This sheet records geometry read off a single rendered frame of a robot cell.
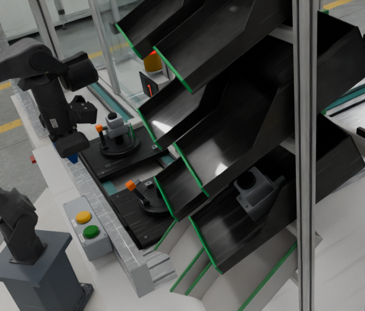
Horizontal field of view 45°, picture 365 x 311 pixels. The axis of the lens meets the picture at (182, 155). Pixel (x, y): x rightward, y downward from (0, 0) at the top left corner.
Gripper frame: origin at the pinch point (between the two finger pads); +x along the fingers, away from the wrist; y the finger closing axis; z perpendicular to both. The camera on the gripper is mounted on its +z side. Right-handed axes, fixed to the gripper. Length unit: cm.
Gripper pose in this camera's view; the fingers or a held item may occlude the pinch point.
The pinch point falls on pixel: (70, 149)
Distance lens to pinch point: 99.0
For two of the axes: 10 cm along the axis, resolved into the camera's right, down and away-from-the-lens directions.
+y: -4.7, -4.4, 7.7
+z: 8.7, -4.0, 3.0
